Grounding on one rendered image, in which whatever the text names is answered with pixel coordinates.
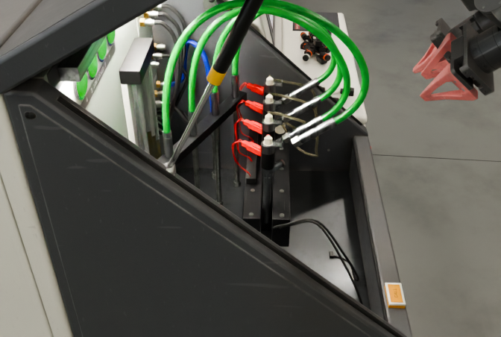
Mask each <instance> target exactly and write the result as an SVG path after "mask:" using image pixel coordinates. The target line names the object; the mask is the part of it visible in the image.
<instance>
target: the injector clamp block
mask: <svg viewBox="0 0 501 337"><path fill-rule="evenodd" d="M285 133H286V132H284V133H281V134H278V133H276V132H275V140H276V139H279V138H280V137H282V135H283V134H285ZM261 142H262V134H260V133H258V145H260V146H261ZM280 160H284V162H285V165H284V166H283V167H281V168H280V169H278V170H276V171H274V172H273V174H272V175H273V178H272V183H271V221H270V222H269V223H267V224H266V223H264V222H263V221H262V196H263V182H262V175H263V173H262V170H261V157H260V156H258V155H257V162H256V183H255V184H250V183H246V175H245V195H244V205H243V216H242V220H243V221H245V222H246V223H248V224H249V225H250V226H252V227H253V228H255V229H256V230H258V231H259V232H261V230H271V241H273V242H274V243H276V244H277V245H279V246H280V247H288V246H289V237H290V226H289V227H283V228H281V229H279V228H275V229H274V228H273V227H274V226H277V225H280V224H286V223H289V222H291V212H290V180H289V143H288V142H287V143H283V147H282V148H275V161H274V162H278V161H280Z"/></svg>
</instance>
